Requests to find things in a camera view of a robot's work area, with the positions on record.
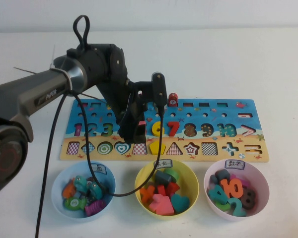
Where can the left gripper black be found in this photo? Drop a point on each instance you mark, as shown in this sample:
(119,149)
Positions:
(126,101)

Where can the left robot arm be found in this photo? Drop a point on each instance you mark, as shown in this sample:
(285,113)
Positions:
(39,84)

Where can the yellow wooden pentagon piece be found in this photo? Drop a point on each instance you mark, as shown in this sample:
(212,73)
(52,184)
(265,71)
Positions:
(155,148)

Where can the handwritten label on yellow bowl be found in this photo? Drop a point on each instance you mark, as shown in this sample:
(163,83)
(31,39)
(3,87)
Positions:
(165,164)

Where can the handwritten label on blue bowl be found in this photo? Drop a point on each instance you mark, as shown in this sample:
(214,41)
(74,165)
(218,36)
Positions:
(99,167)

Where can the red fish peg piece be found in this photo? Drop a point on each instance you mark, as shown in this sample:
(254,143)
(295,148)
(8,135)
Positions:
(173,100)

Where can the dark slate wooden shape piece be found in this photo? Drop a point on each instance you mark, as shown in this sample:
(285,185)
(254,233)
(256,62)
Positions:
(161,177)

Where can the green round wooden piece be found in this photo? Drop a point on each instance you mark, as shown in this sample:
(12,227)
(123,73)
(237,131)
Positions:
(173,173)

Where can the orange wooden cross piece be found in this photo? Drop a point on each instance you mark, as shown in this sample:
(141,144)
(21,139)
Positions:
(146,193)

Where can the red wooden shape piece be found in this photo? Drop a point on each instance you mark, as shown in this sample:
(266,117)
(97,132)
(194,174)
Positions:
(173,188)
(161,190)

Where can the dark brown wooden fish piece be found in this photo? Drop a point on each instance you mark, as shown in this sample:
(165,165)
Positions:
(90,182)

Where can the colourful wooden number puzzle board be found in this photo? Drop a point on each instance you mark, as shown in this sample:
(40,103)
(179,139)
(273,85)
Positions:
(201,146)

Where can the teal wooden fish piece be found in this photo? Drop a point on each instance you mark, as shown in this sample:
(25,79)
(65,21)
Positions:
(80,182)
(96,193)

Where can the yellow plastic bowl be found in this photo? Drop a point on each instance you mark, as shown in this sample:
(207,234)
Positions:
(191,183)

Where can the pink wooden shape piece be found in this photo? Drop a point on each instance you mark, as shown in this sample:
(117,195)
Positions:
(161,204)

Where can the teal wooden heart piece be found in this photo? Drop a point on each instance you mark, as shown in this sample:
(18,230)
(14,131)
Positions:
(180,203)

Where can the purple wooden fish piece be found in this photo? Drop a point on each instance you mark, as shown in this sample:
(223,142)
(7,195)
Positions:
(94,208)

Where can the orange wooden fish piece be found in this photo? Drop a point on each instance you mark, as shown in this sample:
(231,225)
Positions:
(68,191)

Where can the grey wooden number piece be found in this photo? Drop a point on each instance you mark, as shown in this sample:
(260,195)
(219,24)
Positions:
(212,180)

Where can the green wooden fish piece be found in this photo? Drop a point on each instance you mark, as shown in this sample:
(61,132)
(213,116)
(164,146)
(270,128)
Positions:
(73,203)

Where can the dark slate wooden number piece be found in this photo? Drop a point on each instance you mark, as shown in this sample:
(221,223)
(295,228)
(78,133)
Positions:
(222,174)

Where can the light blue plastic bowl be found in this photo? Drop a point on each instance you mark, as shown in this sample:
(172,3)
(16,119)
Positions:
(58,198)

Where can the handwritten label on pink bowl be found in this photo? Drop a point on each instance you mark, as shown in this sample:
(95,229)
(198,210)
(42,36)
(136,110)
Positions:
(235,164)

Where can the green wooden number piece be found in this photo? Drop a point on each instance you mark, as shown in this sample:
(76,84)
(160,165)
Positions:
(221,206)

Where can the magenta wooden number piece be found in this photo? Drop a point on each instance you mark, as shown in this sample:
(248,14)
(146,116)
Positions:
(245,183)

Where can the pink plastic bowl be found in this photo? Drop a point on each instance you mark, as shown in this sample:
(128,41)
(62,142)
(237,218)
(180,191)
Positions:
(262,183)

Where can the yellow wooden number six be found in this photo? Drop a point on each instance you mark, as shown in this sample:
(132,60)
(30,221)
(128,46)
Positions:
(155,130)

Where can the red wooden number seven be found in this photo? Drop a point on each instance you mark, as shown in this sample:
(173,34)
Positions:
(172,128)

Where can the black zip tie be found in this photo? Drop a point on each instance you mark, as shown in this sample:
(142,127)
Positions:
(89,96)

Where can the white zip tie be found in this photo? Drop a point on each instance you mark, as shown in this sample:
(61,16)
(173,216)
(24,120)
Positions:
(69,79)

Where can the teal wooden number four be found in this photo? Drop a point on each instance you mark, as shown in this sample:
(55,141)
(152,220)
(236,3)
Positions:
(217,194)

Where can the orange wooden number ten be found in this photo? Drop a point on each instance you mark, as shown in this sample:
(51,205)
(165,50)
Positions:
(232,188)

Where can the blue-teal wooden number two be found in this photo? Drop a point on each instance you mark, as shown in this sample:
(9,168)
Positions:
(236,208)

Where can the brown wooden number eight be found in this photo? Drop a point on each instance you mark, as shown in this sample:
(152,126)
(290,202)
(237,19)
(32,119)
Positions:
(248,198)

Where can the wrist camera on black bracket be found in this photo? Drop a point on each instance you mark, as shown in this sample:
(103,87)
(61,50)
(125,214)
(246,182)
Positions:
(160,86)

